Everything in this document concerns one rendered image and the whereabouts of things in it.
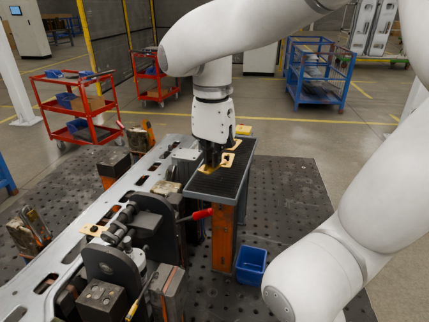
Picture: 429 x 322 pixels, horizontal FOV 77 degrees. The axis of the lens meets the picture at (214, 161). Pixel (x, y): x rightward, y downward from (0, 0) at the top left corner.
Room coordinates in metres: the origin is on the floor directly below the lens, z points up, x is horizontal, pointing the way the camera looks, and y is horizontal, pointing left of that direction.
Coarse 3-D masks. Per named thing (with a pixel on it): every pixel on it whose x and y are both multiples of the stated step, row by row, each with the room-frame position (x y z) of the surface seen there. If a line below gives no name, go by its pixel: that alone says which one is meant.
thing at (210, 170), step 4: (224, 160) 0.61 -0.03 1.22; (204, 164) 0.59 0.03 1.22; (208, 164) 0.58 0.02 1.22; (220, 164) 0.59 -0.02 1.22; (200, 168) 0.57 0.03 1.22; (204, 168) 0.57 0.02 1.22; (208, 168) 0.57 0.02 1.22; (212, 168) 0.57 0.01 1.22; (216, 168) 0.57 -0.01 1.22; (204, 172) 0.55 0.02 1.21; (208, 172) 0.55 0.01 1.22
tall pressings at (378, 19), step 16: (368, 0) 8.21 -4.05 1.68; (384, 0) 8.15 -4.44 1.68; (352, 16) 8.67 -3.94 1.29; (368, 16) 8.18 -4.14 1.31; (384, 16) 8.11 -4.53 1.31; (352, 32) 8.40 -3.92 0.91; (368, 32) 8.15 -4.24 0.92; (384, 32) 8.28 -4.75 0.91; (352, 48) 8.16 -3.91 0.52; (368, 48) 8.29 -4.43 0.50; (384, 48) 8.02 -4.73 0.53
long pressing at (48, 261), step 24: (168, 144) 1.13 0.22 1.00; (192, 144) 1.12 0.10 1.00; (144, 168) 0.92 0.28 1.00; (120, 192) 0.76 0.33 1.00; (96, 216) 0.63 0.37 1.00; (72, 240) 0.54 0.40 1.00; (96, 240) 0.54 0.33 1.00; (48, 264) 0.45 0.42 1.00; (72, 264) 0.45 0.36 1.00; (0, 288) 0.39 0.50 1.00; (24, 288) 0.39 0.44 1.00; (48, 288) 0.39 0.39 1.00; (0, 312) 0.33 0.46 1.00; (48, 312) 0.33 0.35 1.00
